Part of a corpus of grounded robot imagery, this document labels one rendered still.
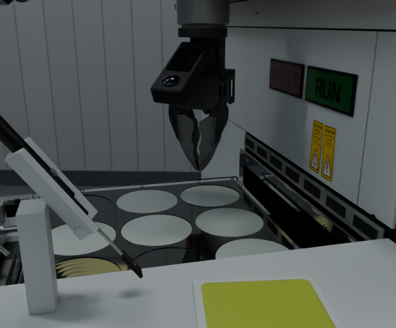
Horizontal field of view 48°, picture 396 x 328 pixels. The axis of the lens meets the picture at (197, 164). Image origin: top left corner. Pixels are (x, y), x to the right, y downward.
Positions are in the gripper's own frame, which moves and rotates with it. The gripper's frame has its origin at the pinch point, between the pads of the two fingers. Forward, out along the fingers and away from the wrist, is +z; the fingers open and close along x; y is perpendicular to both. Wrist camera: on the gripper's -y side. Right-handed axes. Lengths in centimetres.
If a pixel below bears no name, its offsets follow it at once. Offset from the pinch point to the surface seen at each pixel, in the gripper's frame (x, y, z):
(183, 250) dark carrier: -3.4, -13.5, 7.4
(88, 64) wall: 164, 205, 6
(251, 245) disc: -11.2, -9.0, 7.3
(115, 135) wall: 148, 211, 57
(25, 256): -1.4, -38.0, -4.3
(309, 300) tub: -21.9, -38.4, -6.0
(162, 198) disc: 7.0, 1.7, 7.3
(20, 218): -1.4, -37.9, -7.4
